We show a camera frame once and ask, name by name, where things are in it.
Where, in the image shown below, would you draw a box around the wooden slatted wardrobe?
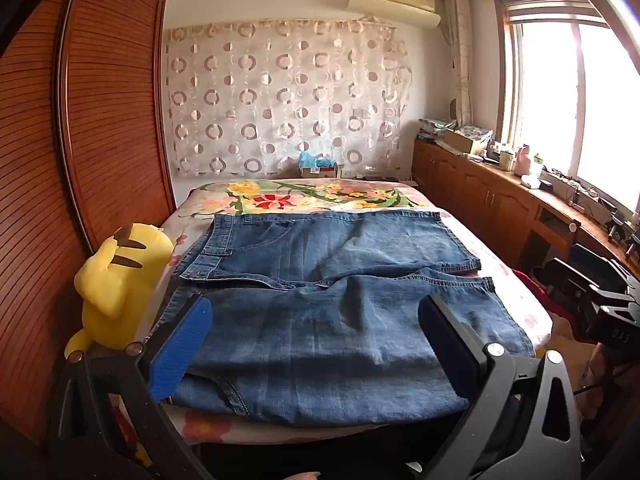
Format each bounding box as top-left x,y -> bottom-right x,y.
0,0 -> 176,446

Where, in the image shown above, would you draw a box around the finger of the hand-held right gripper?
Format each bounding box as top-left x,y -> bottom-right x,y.
572,245 -> 638,291
547,258 -> 621,311

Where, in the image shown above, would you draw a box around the cardboard box with blue bag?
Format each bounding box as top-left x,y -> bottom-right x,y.
299,152 -> 341,178

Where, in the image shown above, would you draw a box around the strawberry print white sheet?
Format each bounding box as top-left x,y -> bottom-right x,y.
150,207 -> 553,441

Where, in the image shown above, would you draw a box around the pile of papers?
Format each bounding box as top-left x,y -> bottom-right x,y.
417,117 -> 458,143

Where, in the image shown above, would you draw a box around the floral blanket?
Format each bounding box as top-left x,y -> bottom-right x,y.
175,178 -> 451,221

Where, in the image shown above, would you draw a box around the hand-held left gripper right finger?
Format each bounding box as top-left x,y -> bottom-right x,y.
417,292 -> 583,480

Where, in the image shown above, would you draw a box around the blue denim pants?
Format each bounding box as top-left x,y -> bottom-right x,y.
150,210 -> 536,428

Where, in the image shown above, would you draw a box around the cream wall air conditioner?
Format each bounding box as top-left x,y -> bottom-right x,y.
348,0 -> 442,28

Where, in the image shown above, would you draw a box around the red cloth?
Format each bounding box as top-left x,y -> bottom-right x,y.
510,270 -> 556,311

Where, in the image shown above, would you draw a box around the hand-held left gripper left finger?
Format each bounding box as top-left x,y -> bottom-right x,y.
50,294 -> 215,480

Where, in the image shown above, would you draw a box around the wooden frame window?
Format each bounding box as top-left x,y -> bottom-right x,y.
492,0 -> 640,216

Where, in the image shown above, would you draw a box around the long wooden low cabinet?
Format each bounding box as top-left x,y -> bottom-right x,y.
412,137 -> 640,281

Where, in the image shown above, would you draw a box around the circle pattern sheer curtain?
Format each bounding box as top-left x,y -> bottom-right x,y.
165,17 -> 413,178

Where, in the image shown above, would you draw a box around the yellow plush toy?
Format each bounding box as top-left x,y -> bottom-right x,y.
65,222 -> 176,358

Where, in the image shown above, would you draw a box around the floral cardboard box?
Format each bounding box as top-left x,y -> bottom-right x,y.
444,125 -> 496,156

